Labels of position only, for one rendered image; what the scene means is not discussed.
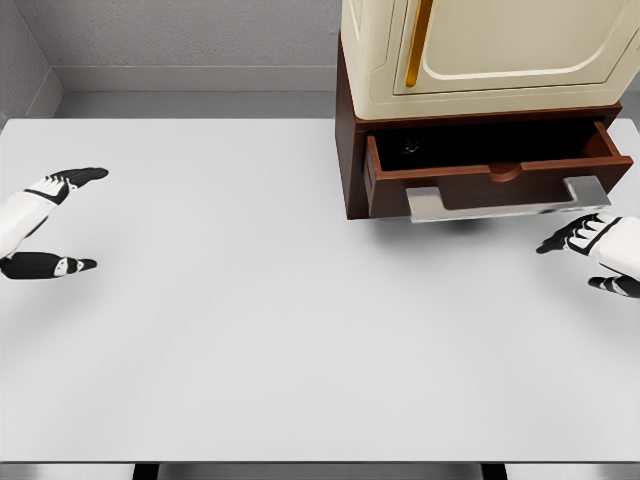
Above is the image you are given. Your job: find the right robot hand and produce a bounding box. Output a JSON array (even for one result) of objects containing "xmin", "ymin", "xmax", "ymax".
[{"xmin": 535, "ymin": 213, "xmax": 640, "ymax": 301}]

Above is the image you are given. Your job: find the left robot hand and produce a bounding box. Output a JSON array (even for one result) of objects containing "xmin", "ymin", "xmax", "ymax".
[{"xmin": 0, "ymin": 166, "xmax": 110, "ymax": 281}]

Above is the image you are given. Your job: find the cream cabinet with gold handle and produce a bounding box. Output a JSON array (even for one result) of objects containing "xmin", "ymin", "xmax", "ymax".
[{"xmin": 339, "ymin": 0, "xmax": 640, "ymax": 121}]

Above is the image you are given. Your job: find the brown drawer with metal handle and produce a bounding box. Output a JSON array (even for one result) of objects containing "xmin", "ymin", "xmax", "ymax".
[{"xmin": 366, "ymin": 119, "xmax": 635, "ymax": 224}]

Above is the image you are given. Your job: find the brown wooden cabinet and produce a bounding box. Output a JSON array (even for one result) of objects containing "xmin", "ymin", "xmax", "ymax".
[{"xmin": 334, "ymin": 47, "xmax": 624, "ymax": 222}]

